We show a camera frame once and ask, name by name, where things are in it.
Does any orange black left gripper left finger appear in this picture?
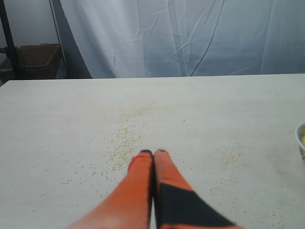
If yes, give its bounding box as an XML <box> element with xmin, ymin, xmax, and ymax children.
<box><xmin>68</xmin><ymin>150</ymin><xmax>153</xmax><ymax>229</ymax></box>

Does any white ceramic bowl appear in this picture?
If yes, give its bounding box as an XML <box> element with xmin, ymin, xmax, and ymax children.
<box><xmin>295</xmin><ymin>123</ymin><xmax>305</xmax><ymax>162</ymax></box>

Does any brown cardboard box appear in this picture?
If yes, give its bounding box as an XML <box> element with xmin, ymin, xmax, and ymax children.
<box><xmin>0</xmin><ymin>42</ymin><xmax>63</xmax><ymax>83</ymax></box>

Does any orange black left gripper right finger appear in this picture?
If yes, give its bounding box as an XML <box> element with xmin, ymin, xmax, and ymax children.
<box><xmin>154</xmin><ymin>149</ymin><xmax>242</xmax><ymax>229</ymax></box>

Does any white backdrop cloth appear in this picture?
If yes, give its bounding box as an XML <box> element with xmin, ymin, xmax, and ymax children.
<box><xmin>50</xmin><ymin>0</ymin><xmax>305</xmax><ymax>78</ymax></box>

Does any tan granular powder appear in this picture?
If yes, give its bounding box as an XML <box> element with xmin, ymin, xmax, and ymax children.
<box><xmin>300</xmin><ymin>133</ymin><xmax>305</xmax><ymax>146</ymax></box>

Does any black metal stand pole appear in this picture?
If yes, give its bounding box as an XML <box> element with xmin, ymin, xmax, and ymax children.
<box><xmin>0</xmin><ymin>0</ymin><xmax>22</xmax><ymax>80</ymax></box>

